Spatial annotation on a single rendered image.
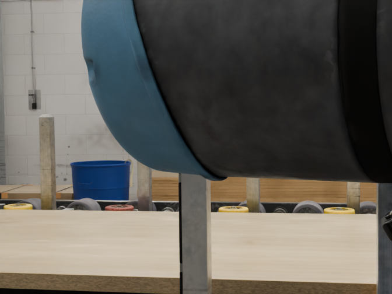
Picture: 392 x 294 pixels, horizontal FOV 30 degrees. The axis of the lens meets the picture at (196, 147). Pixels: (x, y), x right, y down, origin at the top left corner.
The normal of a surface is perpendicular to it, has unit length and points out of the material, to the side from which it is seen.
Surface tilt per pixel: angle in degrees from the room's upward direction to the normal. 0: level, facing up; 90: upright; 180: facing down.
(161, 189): 90
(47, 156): 90
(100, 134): 90
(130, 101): 112
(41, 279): 90
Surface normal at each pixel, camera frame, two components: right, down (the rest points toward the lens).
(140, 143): -0.39, 0.74
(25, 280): -0.18, 0.05
